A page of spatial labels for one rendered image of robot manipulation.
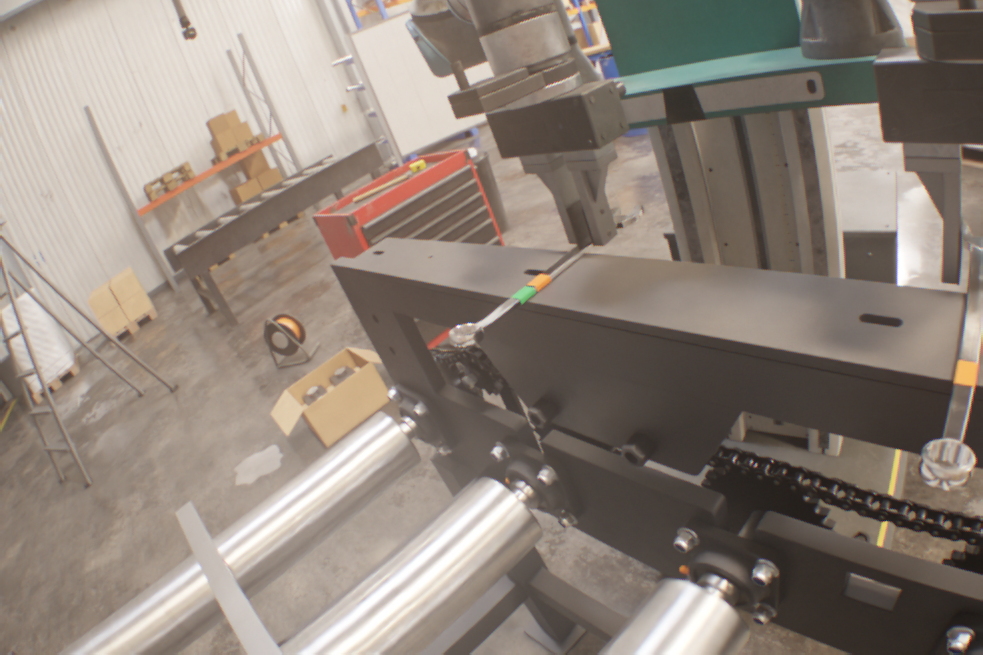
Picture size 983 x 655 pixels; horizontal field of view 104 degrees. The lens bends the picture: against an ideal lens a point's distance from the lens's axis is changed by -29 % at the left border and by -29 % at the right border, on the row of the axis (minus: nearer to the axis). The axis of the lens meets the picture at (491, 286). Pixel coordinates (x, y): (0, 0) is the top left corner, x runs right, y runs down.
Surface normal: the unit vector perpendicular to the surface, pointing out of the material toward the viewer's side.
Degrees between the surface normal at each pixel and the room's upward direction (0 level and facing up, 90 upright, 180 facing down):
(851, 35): 72
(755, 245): 90
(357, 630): 31
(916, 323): 0
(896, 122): 90
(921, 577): 0
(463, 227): 90
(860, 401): 90
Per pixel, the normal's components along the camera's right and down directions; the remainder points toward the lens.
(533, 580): -0.35, -0.84
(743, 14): -0.60, 0.53
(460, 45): 0.29, 0.69
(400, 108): 0.28, 0.32
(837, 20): -0.75, 0.25
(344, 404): 0.60, 0.12
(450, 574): 0.22, -0.49
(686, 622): -0.19, -0.79
